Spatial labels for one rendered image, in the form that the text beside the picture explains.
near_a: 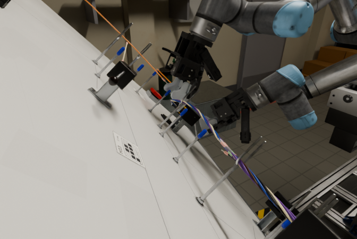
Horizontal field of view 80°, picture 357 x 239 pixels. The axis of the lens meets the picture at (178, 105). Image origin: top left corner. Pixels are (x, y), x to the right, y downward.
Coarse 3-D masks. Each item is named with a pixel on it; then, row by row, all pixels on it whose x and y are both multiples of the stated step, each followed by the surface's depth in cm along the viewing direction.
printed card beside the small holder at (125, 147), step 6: (114, 132) 29; (114, 138) 28; (120, 138) 29; (120, 144) 27; (126, 144) 29; (132, 144) 31; (120, 150) 26; (126, 150) 28; (132, 150) 29; (138, 150) 31; (126, 156) 26; (132, 156) 28; (138, 156) 29; (138, 162) 28
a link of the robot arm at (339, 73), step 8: (352, 56) 65; (336, 64) 67; (344, 64) 65; (352, 64) 64; (320, 72) 69; (328, 72) 68; (336, 72) 66; (344, 72) 65; (352, 72) 64; (312, 80) 70; (320, 80) 68; (328, 80) 67; (336, 80) 66; (344, 80) 66; (352, 80) 66; (304, 88) 71; (312, 88) 70; (320, 88) 69; (328, 88) 68; (312, 96) 71
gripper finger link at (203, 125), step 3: (201, 117) 71; (201, 120) 71; (210, 120) 70; (213, 120) 69; (216, 120) 69; (201, 123) 71; (204, 123) 70; (210, 123) 70; (213, 123) 69; (216, 123) 69; (201, 126) 71; (204, 126) 71; (207, 126) 70; (201, 129) 71; (207, 129) 70; (207, 132) 69; (204, 135) 71
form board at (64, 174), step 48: (0, 48) 23; (48, 48) 36; (96, 48) 78; (0, 96) 17; (48, 96) 23; (144, 96) 78; (0, 144) 13; (48, 144) 17; (96, 144) 23; (144, 144) 35; (0, 192) 11; (48, 192) 13; (96, 192) 17; (144, 192) 23; (192, 192) 35
